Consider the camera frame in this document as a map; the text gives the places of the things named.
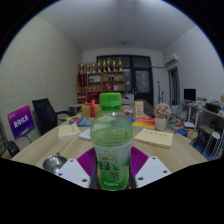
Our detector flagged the wooden shelf unit with trophies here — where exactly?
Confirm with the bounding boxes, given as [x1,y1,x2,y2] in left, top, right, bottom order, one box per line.
[77,57,127,104]

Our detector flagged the brown chair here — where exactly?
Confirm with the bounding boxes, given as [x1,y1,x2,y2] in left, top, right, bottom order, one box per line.
[143,99,156,117]

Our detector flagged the purple sign board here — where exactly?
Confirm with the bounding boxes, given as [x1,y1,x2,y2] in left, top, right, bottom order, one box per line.
[7,105,36,140]

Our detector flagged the black office chair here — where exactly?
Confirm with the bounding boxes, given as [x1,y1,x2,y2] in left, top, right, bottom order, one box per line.
[31,97,73,136]

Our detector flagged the pile of books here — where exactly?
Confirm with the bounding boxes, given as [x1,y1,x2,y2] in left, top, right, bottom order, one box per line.
[169,106,189,131]

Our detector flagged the colourful blue booklet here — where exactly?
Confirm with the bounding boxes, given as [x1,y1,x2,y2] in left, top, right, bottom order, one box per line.
[68,116,93,128]

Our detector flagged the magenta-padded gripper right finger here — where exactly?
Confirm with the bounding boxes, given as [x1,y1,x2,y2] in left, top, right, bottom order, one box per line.
[129,145,172,189]

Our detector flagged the black computer monitor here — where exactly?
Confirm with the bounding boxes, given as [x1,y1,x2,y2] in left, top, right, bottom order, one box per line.
[183,88,197,102]

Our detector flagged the pale yellow book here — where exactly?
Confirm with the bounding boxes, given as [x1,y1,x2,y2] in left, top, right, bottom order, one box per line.
[133,127,175,150]

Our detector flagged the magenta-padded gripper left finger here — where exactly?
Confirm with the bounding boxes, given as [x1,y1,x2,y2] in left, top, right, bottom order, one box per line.
[54,147,99,189]

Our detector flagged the green tea drink bottle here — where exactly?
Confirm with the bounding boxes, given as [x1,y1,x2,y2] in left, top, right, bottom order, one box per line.
[89,92,134,191]

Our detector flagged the cream book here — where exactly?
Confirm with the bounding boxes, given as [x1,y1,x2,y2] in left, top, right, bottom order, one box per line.
[57,122,81,141]

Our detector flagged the black framed glass door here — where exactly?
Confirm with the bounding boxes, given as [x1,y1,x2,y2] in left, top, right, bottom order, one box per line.
[96,54,154,106]

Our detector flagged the white wall air conditioner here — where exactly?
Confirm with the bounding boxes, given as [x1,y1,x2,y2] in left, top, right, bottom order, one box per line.
[164,53,180,67]

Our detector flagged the yellow gift box red ribbon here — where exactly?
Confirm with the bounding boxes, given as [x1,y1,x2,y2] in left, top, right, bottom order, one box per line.
[81,99,102,119]

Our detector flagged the white book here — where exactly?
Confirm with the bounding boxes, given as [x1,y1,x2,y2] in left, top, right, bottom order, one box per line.
[78,127,93,141]

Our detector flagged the orange book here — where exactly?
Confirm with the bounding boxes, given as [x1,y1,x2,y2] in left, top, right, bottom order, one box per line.
[131,117,156,129]

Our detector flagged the white round stool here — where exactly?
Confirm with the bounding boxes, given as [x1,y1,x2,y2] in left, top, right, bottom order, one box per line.
[203,131,222,158]

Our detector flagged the potted pink flower plant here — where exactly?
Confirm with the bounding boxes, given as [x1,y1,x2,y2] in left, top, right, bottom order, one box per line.
[153,102,172,132]

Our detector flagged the stainless steel cup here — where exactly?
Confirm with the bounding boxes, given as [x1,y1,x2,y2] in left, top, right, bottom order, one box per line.
[42,152,68,175]

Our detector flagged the long wooden side desk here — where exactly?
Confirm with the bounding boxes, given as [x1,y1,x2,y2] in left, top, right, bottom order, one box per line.
[194,105,224,158]

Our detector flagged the brown wooden stool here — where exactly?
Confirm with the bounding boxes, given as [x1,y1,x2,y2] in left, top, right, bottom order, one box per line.
[194,124,214,148]

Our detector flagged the upright white card sign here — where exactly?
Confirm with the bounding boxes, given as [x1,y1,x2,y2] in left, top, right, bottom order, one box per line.
[133,100,145,119]

